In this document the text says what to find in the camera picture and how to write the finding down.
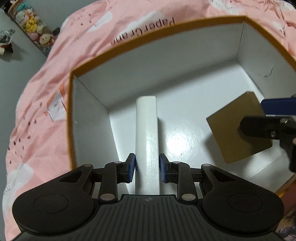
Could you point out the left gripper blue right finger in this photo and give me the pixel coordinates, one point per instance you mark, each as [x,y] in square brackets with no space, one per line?
[165,168]

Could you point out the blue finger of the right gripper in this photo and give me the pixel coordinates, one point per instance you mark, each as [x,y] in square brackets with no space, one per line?
[279,106]

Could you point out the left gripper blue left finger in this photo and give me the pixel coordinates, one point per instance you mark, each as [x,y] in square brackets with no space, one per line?
[129,167]

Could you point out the white rectangular box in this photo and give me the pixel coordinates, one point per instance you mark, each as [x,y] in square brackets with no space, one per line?
[147,144]

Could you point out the small gold cardboard box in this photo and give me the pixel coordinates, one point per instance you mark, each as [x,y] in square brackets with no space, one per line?
[225,127]

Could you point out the large orange storage box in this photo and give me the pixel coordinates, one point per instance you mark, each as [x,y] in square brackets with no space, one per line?
[185,73]

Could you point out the pink printed duvet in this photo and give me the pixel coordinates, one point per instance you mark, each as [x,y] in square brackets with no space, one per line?
[38,149]

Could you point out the clothes pile on windowsill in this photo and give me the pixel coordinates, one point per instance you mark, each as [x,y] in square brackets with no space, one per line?
[5,41]

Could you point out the hanging plush toy organizer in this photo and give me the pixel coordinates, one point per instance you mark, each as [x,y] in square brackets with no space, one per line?
[31,24]

